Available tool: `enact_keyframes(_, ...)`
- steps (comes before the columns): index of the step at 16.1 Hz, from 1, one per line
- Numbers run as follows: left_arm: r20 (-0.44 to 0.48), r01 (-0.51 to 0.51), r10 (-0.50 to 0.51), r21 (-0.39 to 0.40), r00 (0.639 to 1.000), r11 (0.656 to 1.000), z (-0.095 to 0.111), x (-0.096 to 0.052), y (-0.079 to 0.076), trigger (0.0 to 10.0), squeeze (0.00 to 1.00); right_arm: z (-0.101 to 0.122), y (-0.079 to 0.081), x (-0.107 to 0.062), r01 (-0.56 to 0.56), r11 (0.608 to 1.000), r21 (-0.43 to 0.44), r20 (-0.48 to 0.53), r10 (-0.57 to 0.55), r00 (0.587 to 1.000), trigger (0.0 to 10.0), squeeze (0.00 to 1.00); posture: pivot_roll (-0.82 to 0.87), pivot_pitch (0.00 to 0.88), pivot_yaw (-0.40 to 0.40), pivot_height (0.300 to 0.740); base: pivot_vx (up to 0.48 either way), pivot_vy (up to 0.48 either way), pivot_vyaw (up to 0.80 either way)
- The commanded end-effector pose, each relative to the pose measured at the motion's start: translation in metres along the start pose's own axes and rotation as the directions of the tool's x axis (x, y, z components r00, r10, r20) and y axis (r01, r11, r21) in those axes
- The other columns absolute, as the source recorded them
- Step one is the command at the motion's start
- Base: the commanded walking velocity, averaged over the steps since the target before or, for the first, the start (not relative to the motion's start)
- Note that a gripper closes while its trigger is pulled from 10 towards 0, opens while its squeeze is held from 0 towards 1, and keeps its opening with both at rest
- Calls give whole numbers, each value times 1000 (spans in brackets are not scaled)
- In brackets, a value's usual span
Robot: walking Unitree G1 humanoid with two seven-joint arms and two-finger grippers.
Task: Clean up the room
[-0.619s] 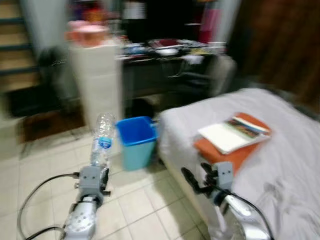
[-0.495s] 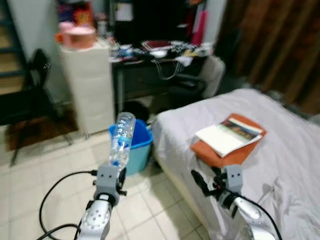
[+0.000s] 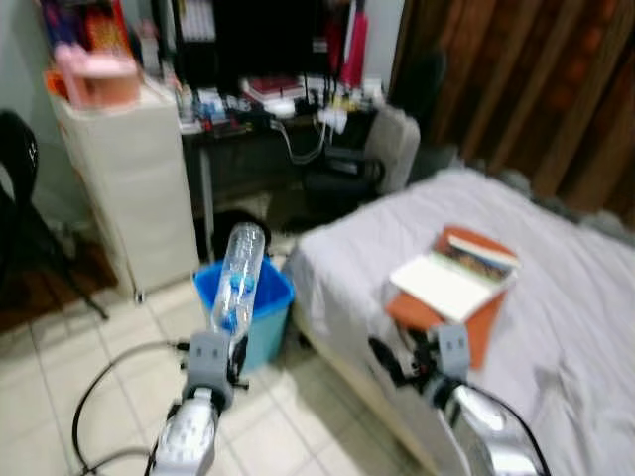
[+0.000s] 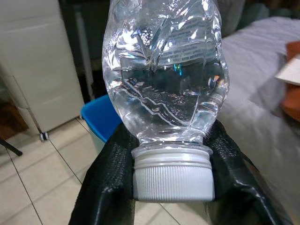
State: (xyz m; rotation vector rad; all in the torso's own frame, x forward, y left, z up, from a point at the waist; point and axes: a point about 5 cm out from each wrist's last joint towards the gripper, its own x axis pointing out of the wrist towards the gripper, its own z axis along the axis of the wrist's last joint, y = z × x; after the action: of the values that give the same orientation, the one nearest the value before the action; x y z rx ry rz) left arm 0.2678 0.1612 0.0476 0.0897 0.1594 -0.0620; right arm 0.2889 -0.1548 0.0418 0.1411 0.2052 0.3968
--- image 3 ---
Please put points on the blue plastic bin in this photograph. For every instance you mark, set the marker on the blue plastic bin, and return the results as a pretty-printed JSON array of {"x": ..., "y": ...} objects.
[{"x": 268, "y": 317}]

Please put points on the dark cluttered desk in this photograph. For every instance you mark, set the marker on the dark cluttered desk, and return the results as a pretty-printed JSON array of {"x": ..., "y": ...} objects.
[{"x": 248, "y": 149}]

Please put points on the grey bed sheet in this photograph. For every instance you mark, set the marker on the grey bed sheet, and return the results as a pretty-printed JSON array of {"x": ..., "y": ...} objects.
[{"x": 556, "y": 337}]

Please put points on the pink plastic container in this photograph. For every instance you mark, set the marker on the pink plastic container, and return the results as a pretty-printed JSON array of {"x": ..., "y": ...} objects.
[{"x": 94, "y": 79}]

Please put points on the black monitor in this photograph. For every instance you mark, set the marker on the black monitor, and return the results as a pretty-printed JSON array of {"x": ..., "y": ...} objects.
[{"x": 268, "y": 40}]

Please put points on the black office chair beige cover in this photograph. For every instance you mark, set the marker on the black office chair beige cover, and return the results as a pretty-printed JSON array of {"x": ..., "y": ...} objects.
[{"x": 392, "y": 149}]

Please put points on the white book with city photo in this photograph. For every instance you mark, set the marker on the white book with city photo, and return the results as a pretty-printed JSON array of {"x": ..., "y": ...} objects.
[{"x": 437, "y": 283}]

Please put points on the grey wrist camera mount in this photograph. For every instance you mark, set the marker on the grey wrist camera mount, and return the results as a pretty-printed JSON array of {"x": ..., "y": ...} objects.
[
  {"x": 453, "y": 347},
  {"x": 208, "y": 357}
]

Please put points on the brown curtain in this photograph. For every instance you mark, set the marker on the brown curtain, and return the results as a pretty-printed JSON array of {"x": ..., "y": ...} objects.
[{"x": 536, "y": 89}]

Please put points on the clear plastic bottle blue cap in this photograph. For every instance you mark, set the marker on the clear plastic bottle blue cap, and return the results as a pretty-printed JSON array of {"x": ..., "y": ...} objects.
[{"x": 238, "y": 273}]

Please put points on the colourful printed box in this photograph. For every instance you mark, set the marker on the colourful printed box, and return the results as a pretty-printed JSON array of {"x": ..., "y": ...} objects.
[{"x": 99, "y": 25}]

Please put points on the stack of books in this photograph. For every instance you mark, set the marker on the stack of books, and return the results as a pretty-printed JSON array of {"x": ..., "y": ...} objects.
[{"x": 273, "y": 89}]

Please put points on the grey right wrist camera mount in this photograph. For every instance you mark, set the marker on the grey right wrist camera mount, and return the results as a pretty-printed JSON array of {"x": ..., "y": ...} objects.
[{"x": 453, "y": 347}]

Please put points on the orange towel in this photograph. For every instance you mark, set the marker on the orange towel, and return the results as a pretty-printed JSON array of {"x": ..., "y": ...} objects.
[{"x": 481, "y": 332}]

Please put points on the white drawer cabinet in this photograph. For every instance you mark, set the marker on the white drawer cabinet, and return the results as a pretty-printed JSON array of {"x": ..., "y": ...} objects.
[{"x": 129, "y": 188}]

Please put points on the red pink upright object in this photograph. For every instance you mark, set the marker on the red pink upright object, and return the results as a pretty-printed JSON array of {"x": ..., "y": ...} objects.
[{"x": 354, "y": 50}]

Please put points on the black object under desk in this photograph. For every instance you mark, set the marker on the black object under desk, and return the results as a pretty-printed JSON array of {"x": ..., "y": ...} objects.
[{"x": 216, "y": 238}]

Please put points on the black folding chair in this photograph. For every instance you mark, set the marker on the black folding chair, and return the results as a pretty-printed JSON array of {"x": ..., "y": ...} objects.
[{"x": 20, "y": 198}]

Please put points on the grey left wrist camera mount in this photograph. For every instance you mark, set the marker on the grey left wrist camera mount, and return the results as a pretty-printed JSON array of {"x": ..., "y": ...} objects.
[{"x": 208, "y": 357}]

